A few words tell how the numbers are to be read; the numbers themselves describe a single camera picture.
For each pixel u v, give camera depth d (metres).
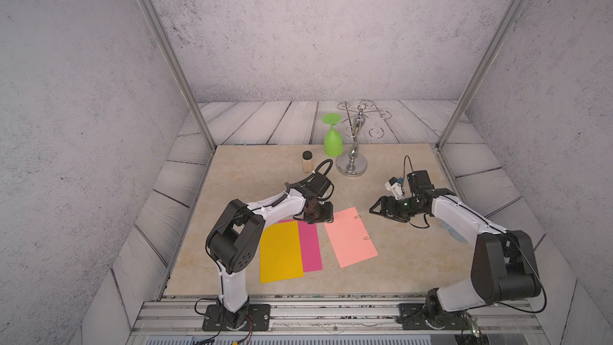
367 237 0.91
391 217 0.79
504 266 0.43
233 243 0.48
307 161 1.04
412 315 0.72
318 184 0.75
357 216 0.96
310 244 0.88
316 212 0.77
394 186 0.83
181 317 0.76
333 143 0.98
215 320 0.72
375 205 0.83
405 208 0.75
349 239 0.91
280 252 0.87
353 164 1.13
